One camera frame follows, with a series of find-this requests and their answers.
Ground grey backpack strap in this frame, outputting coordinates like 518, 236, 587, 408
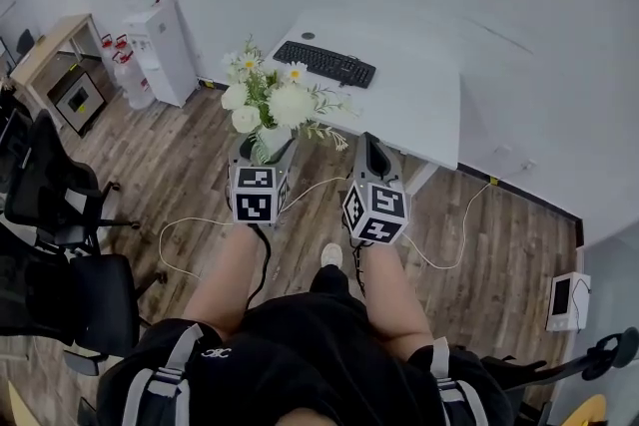
429, 336, 489, 426
121, 322, 205, 426

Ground person's white shoe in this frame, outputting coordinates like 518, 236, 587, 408
319, 242, 344, 270

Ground clear water jug red cap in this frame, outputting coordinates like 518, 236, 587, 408
111, 48, 157, 111

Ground white device with screen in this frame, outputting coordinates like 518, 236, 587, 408
544, 270, 593, 333

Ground light wooden desk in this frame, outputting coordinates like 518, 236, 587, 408
9, 13, 122, 132

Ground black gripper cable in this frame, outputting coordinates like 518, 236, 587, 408
341, 209, 368, 299
244, 222, 274, 313

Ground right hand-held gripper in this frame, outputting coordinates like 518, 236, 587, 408
341, 131, 412, 247

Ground white table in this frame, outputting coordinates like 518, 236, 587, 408
263, 7, 463, 172

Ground person's right forearm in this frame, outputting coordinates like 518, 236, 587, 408
357, 241, 436, 356

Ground black keyboard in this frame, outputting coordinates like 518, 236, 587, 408
272, 40, 377, 90

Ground white water dispenser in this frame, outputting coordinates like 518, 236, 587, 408
122, 6, 199, 109

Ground person's left forearm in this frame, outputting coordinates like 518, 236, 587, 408
181, 222, 262, 341

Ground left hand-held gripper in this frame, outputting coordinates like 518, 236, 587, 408
228, 134, 300, 228

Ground yellow round object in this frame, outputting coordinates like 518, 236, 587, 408
557, 392, 609, 426

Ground white flowers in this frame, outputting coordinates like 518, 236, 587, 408
219, 33, 361, 166

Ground person's black clothing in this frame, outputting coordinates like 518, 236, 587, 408
96, 263, 516, 426

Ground black box with grey frame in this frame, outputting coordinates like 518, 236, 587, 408
46, 66, 109, 137

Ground white cable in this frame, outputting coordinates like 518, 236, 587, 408
158, 173, 500, 279

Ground black office chair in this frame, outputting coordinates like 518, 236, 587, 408
3, 109, 142, 255
0, 223, 169, 378

